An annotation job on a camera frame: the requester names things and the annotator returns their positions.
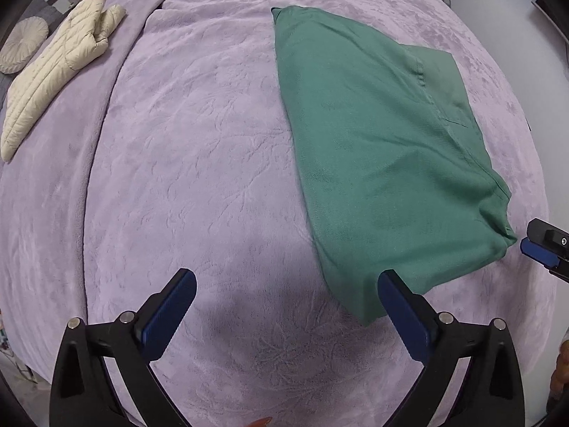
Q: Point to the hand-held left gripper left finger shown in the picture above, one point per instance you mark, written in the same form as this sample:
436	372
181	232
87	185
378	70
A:
171	316

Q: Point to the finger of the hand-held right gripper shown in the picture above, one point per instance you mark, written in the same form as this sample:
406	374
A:
538	251
549	233

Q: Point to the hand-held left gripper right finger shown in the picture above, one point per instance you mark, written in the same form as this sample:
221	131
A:
402	316

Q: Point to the green garment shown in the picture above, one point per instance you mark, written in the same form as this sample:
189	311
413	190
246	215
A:
382	155

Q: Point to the purple plush blanket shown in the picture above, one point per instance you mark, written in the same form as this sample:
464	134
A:
200	164

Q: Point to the beige puffer jacket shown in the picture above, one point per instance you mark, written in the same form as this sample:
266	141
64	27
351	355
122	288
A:
58	66

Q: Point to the round grey cushion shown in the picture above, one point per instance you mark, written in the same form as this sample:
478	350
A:
22	44

